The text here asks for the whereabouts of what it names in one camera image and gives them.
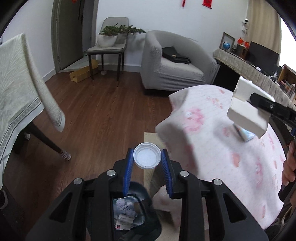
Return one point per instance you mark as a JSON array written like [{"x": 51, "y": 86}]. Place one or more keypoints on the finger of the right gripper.
[{"x": 268, "y": 104}]

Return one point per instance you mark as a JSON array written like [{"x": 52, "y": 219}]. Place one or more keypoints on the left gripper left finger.
[{"x": 82, "y": 201}]

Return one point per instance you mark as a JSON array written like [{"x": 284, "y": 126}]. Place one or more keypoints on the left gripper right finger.
[{"x": 228, "y": 218}]

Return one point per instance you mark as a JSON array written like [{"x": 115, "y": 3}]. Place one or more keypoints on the red white SanDisk box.
[{"x": 243, "y": 113}]

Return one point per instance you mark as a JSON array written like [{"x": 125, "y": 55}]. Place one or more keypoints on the white plastic lid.
[{"x": 147, "y": 155}]

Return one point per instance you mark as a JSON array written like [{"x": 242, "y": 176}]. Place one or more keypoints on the black trash bin bag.
[{"x": 138, "y": 217}]

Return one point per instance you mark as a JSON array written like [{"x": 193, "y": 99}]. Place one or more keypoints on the person's right hand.
[{"x": 288, "y": 175}]

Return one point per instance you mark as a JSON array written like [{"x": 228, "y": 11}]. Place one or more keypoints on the beige fringed desk cloth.
[{"x": 249, "y": 72}]

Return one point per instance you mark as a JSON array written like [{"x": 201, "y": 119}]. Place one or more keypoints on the black computer monitor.
[{"x": 262, "y": 57}]

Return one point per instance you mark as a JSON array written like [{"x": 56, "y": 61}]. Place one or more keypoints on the beige floor mat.
[{"x": 168, "y": 210}]

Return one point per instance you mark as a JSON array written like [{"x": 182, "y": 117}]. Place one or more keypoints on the small blue globe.
[{"x": 226, "y": 46}]

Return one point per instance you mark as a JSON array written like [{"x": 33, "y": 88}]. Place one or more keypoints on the pink patterned tablecloth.
[{"x": 199, "y": 135}]

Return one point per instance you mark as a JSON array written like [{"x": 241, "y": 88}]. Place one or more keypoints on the beige curtain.
[{"x": 264, "y": 25}]

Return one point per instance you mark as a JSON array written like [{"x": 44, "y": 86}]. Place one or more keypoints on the black bag on armchair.
[{"x": 171, "y": 54}]

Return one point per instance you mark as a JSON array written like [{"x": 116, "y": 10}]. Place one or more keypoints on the grey armchair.
[{"x": 171, "y": 62}]

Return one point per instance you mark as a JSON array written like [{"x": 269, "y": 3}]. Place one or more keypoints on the red couplet scroll right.
[{"x": 207, "y": 3}]

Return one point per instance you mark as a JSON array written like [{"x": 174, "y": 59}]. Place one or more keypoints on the grey green tablecloth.
[{"x": 24, "y": 94}]

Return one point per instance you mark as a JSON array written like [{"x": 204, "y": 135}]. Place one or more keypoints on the cardboard box on floor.
[{"x": 83, "y": 73}]

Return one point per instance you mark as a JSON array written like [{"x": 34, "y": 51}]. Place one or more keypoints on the grey dining chair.
[{"x": 117, "y": 49}]

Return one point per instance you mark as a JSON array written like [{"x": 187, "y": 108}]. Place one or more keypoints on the white potted green plant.
[{"x": 109, "y": 34}]

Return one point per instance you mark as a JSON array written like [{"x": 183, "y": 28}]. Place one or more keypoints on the dark grey door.
[{"x": 73, "y": 32}]

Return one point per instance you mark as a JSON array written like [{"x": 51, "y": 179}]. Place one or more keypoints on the picture frame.
[{"x": 229, "y": 39}]

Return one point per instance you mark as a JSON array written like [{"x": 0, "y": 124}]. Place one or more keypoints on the white security camera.
[{"x": 245, "y": 25}]

